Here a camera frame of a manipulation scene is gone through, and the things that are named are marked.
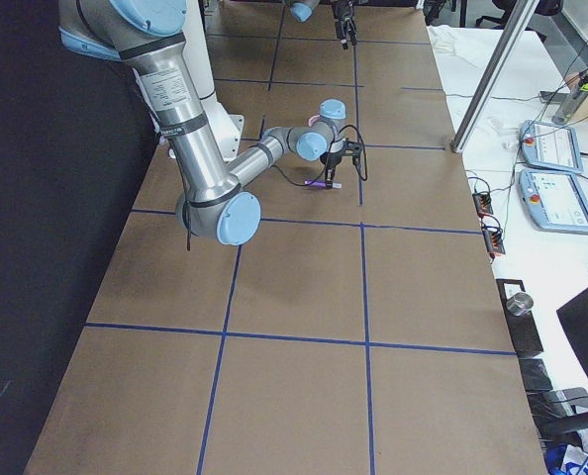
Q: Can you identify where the metal cup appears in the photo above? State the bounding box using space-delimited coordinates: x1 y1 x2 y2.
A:
506 292 534 317

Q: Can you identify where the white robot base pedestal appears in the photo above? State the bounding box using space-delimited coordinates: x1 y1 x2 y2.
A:
153 0 245 162

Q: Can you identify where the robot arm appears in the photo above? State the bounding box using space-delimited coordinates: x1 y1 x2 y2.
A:
58 1 346 245
283 0 357 49

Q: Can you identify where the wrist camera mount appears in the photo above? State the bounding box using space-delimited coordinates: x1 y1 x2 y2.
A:
343 140 362 168

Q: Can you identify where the purple marker pen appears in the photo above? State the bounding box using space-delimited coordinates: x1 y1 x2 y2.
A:
303 180 343 189

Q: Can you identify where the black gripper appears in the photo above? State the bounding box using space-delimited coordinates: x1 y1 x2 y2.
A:
320 149 344 189
334 0 357 49

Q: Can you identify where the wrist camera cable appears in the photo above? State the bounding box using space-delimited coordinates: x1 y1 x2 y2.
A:
268 124 369 188

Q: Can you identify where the teach pendant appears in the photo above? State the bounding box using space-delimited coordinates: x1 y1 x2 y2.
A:
519 168 588 235
519 120 583 174

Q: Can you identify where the near teach pendant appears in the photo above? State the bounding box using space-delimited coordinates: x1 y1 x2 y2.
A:
519 168 588 235

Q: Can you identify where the aluminium frame post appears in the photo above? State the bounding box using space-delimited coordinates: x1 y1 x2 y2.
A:
451 0 539 153

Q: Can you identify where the far teach pendant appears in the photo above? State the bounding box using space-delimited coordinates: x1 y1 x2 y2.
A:
519 120 583 174

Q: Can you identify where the orange black power connector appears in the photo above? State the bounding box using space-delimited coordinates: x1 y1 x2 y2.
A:
472 191 493 217

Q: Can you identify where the pink mesh pen holder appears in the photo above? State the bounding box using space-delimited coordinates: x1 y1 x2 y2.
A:
308 115 320 127

